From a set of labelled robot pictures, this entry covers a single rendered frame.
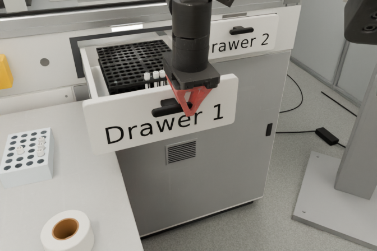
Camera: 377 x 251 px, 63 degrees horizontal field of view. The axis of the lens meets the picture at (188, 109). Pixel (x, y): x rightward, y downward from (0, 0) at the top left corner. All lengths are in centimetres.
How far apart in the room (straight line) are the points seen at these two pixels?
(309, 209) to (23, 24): 135
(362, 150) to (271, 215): 49
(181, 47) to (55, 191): 36
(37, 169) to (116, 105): 20
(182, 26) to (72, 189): 36
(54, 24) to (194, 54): 45
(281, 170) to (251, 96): 76
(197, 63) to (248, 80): 61
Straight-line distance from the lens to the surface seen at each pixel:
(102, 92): 76
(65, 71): 88
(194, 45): 46
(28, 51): 86
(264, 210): 158
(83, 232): 51
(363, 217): 167
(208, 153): 118
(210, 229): 148
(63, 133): 78
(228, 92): 61
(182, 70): 48
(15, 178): 67
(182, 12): 44
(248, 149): 127
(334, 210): 164
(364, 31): 18
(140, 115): 57
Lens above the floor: 120
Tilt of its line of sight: 33 degrees down
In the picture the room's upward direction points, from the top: straight up
